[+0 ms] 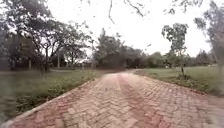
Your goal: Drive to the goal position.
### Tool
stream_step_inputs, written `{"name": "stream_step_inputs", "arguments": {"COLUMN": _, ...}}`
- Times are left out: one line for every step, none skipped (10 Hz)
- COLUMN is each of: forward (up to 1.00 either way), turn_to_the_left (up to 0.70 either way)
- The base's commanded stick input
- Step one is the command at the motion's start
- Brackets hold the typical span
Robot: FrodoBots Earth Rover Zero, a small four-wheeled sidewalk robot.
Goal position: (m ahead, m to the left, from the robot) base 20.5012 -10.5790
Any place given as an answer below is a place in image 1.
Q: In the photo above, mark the red brick path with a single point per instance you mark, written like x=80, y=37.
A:
x=123, y=100

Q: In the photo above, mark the large dark trees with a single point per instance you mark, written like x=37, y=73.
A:
x=43, y=40

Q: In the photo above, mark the slender young tree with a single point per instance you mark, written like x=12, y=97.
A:
x=177, y=40

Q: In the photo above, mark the grass field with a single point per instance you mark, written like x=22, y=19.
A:
x=196, y=75
x=36, y=83

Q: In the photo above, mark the tall tree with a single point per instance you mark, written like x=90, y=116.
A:
x=215, y=30

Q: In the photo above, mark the pale kerb strip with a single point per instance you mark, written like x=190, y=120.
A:
x=33, y=110

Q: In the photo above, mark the distant tree line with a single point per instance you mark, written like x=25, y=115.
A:
x=133, y=56

